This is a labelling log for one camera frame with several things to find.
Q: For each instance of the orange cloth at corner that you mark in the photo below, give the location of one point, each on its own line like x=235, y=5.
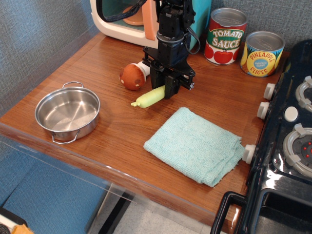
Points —
x=21, y=229

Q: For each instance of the steel pot with handles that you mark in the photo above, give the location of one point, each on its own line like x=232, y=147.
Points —
x=68, y=113

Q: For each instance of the light blue folded towel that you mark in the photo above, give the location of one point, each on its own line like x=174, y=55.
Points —
x=196, y=147

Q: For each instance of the pineapple slices can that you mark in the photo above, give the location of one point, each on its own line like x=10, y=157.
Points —
x=262, y=53

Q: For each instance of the tomato sauce can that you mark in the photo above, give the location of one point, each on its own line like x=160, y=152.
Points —
x=225, y=33

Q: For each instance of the yellow handled metal spoon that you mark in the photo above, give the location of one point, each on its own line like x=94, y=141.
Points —
x=150, y=98

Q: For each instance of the black toy stove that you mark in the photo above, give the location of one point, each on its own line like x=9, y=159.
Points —
x=279, y=185

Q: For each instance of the teal toy microwave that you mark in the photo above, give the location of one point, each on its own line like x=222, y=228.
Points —
x=142, y=27

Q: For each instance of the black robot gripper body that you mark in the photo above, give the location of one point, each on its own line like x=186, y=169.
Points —
x=171, y=58

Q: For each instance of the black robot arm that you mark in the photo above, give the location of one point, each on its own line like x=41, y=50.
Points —
x=175, y=18

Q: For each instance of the plush brown mushroom toy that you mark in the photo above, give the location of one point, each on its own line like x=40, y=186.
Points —
x=134, y=75

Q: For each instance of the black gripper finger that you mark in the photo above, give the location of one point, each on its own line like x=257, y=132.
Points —
x=172, y=86
x=157, y=78

